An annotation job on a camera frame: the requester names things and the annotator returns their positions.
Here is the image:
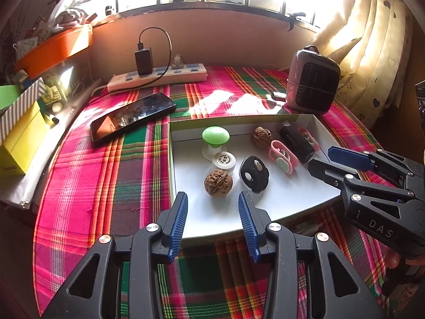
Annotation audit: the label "small white round jar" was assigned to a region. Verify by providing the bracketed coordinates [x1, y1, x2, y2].
[212, 152, 237, 175]

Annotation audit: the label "yellow box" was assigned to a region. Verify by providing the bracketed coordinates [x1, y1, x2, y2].
[0, 101, 45, 175]

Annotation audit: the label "black rectangular device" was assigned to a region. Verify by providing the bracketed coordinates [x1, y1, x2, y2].
[278, 122, 315, 164]

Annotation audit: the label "small green card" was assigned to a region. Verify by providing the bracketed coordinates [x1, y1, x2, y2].
[41, 86, 62, 104]

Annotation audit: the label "brown walnut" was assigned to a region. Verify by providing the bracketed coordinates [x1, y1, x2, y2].
[250, 126, 273, 147]
[203, 169, 234, 195]

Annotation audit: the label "cream heart print curtain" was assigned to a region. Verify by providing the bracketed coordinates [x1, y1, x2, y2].
[312, 0, 415, 130]

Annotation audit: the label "black round disc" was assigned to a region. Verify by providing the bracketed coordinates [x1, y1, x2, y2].
[238, 156, 271, 194]

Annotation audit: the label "person's right hand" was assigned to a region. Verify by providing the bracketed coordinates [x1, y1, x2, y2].
[384, 251, 425, 270]

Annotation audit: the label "black charger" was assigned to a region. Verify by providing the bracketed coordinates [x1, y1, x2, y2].
[134, 48, 154, 76]

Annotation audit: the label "green dome lamp white base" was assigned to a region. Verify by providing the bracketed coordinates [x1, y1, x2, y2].
[201, 127, 231, 161]

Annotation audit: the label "pink plastic clip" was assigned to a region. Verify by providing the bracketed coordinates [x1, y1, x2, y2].
[269, 140, 294, 175]
[297, 127, 321, 152]

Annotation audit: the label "brown wooden cabinet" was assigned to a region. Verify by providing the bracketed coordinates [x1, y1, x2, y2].
[375, 0, 425, 147]

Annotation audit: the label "shallow green cardboard box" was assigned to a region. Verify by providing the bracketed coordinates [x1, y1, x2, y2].
[168, 114, 361, 248]

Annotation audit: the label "small pink black heater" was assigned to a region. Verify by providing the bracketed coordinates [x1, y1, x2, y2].
[286, 45, 341, 114]

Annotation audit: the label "potted plant leaves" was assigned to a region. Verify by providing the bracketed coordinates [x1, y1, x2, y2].
[50, 0, 94, 29]

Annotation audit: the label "white power strip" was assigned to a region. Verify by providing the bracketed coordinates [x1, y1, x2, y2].
[107, 62, 207, 93]

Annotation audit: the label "pink green plaid tablecloth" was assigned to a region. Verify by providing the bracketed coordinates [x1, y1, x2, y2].
[33, 66, 412, 319]

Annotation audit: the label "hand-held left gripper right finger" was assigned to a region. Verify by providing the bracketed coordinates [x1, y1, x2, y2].
[238, 191, 389, 319]

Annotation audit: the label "grey striped box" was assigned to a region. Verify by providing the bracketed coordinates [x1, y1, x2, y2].
[0, 78, 45, 130]

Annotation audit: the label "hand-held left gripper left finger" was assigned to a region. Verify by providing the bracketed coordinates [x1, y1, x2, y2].
[41, 192, 188, 319]

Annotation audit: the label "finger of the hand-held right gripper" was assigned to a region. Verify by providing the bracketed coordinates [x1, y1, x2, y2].
[308, 158, 413, 204]
[328, 146, 425, 191]

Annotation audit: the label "black charger cable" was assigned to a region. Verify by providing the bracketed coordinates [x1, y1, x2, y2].
[138, 28, 172, 87]

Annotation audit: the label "black smartphone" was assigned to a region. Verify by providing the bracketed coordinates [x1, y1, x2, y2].
[90, 92, 176, 143]

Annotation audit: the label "green paper box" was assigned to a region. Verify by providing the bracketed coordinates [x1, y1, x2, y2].
[0, 86, 21, 108]

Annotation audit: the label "black window latch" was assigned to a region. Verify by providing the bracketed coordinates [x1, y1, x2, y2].
[286, 11, 307, 32]

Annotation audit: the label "orange plastic tray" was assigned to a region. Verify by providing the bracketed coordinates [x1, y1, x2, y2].
[14, 25, 94, 78]

